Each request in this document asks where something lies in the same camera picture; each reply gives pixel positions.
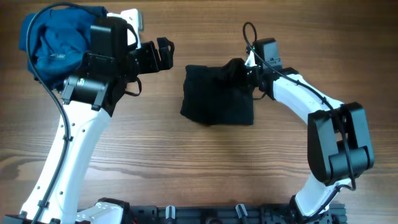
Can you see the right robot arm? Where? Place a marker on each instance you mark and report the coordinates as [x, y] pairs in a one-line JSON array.
[[339, 147]]

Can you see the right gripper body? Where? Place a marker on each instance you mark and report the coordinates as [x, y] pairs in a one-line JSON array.
[[252, 73]]

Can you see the blue crumpled garment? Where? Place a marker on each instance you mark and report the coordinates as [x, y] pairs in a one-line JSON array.
[[58, 40]]

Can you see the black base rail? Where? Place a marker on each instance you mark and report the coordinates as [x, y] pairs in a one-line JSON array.
[[265, 214]]

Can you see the black t-shirt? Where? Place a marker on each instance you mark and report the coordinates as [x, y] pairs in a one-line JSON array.
[[218, 95]]

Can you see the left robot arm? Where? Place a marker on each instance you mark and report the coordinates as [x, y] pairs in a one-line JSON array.
[[87, 104]]

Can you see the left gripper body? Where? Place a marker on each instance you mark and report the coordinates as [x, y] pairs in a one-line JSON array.
[[148, 58]]

